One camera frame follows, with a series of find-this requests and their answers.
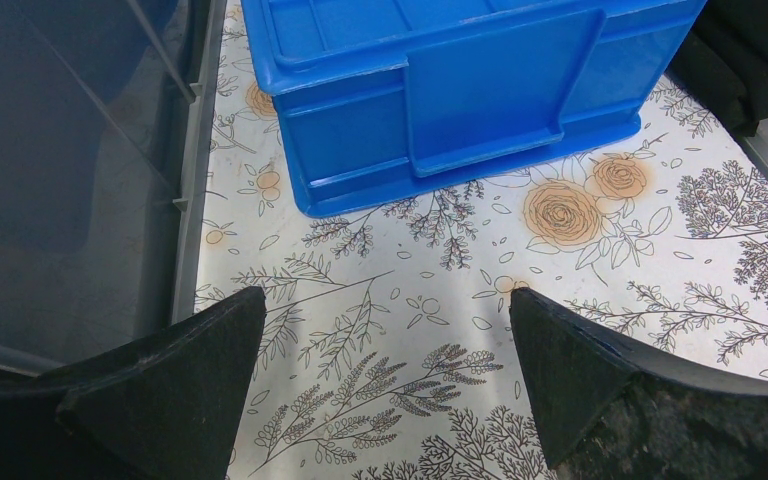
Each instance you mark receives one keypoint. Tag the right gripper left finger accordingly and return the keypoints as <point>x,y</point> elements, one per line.
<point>165,406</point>

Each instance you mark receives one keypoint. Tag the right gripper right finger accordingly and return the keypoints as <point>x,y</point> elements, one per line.
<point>607,406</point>

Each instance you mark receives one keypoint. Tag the large grey plastic crate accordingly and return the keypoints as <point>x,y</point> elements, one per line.
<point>106,112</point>

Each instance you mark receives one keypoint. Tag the blue plastic divided crate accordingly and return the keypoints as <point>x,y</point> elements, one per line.
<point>382,100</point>

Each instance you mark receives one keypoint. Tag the floral patterned table mat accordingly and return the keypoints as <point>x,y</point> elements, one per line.
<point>387,350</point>

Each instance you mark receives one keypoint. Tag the black cloth bundle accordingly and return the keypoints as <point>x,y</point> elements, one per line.
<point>723,63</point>

